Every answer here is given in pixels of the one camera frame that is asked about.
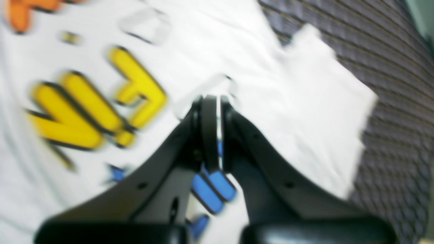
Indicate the grey patterned table mat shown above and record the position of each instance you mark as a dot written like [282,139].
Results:
[377,41]

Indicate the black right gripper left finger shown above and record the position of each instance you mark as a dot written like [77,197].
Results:
[149,206]

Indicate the white printed T-shirt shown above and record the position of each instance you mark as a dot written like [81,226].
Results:
[91,88]

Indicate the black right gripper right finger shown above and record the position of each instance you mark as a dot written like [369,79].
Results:
[284,207]

